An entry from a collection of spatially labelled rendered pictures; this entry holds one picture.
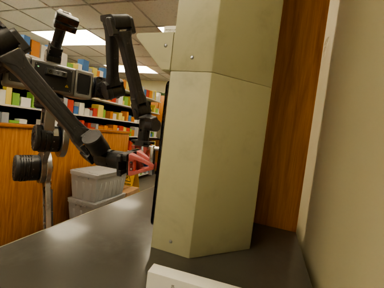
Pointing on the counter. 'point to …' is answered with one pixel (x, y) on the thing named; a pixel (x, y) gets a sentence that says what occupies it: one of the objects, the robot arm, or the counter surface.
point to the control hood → (159, 48)
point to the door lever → (152, 157)
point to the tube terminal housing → (215, 125)
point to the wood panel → (291, 112)
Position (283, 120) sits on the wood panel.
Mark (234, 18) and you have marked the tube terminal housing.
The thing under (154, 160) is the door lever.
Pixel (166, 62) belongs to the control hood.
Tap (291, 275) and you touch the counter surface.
